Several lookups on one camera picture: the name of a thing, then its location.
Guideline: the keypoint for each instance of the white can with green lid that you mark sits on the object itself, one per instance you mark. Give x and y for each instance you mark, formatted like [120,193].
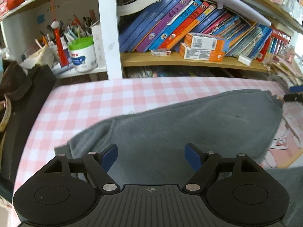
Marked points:
[82,59]

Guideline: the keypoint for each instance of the grey sweatpants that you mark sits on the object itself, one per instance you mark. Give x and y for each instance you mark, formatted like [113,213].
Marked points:
[189,123]

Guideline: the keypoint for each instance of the white eraser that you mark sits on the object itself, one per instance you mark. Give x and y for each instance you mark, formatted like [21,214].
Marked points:
[245,60]

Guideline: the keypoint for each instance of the pink bead trinkets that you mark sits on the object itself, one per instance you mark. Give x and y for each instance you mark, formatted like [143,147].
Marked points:
[284,54]

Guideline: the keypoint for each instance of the black bag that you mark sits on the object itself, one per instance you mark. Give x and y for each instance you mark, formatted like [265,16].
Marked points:
[30,94]

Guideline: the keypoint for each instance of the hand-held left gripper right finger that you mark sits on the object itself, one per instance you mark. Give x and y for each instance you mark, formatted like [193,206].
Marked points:
[193,157]

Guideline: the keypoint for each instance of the small white red box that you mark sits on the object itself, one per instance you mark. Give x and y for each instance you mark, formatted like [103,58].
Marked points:
[161,52]

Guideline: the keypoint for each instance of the red boxed book set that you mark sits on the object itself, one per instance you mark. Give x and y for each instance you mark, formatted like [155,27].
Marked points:
[277,40]

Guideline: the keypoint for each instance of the tall white box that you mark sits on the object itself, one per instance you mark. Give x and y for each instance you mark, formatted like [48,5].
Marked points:
[99,47]

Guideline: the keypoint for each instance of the bunch of pens and pencils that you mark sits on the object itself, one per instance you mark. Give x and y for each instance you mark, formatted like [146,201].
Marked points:
[73,32]

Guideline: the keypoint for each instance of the red tassel ornament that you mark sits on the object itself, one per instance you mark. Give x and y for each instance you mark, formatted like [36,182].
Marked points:
[61,52]

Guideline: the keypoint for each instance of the white wooden bookshelf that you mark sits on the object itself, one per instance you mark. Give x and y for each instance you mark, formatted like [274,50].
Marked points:
[107,28]

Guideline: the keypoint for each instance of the pile of paper booklets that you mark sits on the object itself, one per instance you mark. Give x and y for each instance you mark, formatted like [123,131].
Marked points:
[291,73]

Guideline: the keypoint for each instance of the white bar desk lamp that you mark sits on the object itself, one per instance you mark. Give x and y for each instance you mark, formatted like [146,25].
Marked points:
[236,3]

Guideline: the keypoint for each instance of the brown cloth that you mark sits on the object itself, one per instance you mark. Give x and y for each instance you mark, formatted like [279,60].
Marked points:
[14,78]

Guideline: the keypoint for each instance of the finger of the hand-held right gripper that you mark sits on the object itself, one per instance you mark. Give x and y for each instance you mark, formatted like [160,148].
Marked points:
[297,88]
[294,97]

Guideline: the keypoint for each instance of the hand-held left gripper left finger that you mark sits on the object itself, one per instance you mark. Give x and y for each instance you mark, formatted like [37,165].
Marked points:
[110,157]

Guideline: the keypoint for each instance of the pink checkered printed table mat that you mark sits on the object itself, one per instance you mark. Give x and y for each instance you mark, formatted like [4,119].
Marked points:
[94,99]

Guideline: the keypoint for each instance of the row of leaning colourful books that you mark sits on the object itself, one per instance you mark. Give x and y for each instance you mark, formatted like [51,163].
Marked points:
[146,28]

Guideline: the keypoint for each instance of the white canvas pouch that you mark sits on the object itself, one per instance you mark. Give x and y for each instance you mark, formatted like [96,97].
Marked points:
[37,56]

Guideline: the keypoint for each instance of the thick white-paged book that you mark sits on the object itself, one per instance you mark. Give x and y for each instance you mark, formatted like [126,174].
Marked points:
[139,3]

